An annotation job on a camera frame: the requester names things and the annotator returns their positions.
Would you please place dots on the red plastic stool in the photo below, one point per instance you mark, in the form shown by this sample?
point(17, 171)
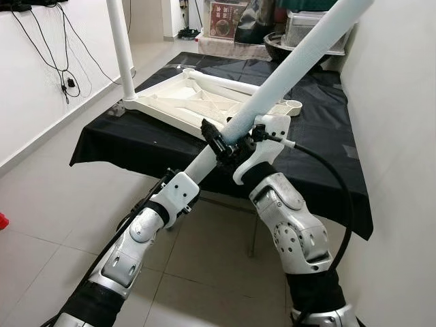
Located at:
point(3, 220)

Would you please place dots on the black floor mop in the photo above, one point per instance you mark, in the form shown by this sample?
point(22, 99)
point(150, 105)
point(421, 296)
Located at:
point(189, 33)

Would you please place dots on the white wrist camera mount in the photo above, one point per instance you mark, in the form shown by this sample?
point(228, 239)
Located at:
point(180, 191)
point(255, 163)

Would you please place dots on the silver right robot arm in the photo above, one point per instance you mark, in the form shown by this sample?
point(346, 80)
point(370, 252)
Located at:
point(293, 225)

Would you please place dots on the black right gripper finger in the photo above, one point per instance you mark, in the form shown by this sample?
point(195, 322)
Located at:
point(212, 133)
point(259, 131)

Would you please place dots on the white plastic table top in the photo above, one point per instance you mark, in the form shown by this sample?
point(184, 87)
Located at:
point(170, 102)

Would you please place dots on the black wok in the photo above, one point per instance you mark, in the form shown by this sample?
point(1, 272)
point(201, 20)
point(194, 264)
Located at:
point(276, 48)

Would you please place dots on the orange lidded storage box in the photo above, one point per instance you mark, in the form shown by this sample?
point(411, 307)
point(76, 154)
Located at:
point(225, 20)

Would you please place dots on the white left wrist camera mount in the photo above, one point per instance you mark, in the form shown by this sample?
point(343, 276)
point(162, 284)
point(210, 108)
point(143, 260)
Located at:
point(180, 191)

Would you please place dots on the black router with antennas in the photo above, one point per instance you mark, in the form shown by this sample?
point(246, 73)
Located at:
point(27, 4)

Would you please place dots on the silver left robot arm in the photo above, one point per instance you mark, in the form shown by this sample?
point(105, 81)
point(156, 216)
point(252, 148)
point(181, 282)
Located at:
point(129, 252)

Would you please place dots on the black power adapter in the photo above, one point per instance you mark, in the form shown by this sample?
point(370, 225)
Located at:
point(69, 83)

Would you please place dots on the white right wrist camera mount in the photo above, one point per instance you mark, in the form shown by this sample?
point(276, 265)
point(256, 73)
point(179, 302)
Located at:
point(255, 163)

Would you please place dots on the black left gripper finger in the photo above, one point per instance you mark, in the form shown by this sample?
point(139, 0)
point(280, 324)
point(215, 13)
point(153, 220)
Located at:
point(170, 175)

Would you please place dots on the green round lid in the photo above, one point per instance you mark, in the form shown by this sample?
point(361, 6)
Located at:
point(300, 5)

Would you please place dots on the clear plastic storage box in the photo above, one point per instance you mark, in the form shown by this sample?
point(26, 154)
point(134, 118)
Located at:
point(296, 27)

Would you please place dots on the black tablecloth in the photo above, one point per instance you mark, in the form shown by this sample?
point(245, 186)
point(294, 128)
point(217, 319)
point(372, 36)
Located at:
point(136, 146)

